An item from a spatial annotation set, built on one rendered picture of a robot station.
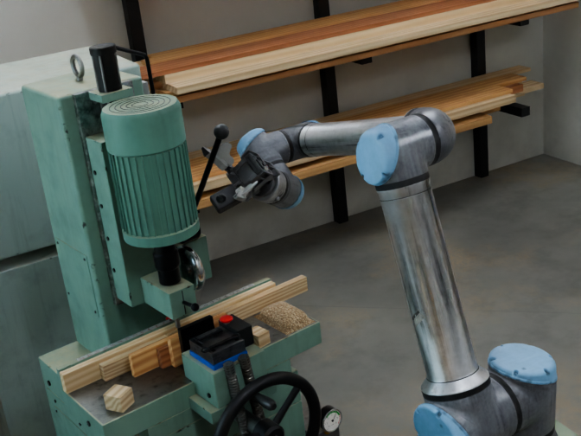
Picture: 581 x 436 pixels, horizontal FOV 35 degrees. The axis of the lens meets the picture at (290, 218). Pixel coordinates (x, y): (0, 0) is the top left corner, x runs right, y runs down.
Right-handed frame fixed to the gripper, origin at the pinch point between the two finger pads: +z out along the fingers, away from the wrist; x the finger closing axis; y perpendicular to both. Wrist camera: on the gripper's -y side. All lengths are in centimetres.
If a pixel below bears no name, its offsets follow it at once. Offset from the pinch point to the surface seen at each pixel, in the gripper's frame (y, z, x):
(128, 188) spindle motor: -13.7, 14.5, -4.5
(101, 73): -3.7, 15.4, -30.0
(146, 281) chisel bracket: -31.6, -6.1, 5.3
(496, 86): 62, -312, -85
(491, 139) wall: 40, -368, -81
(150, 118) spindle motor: 1.6, 20.1, -9.7
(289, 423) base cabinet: -32, -34, 47
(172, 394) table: -38, 1, 33
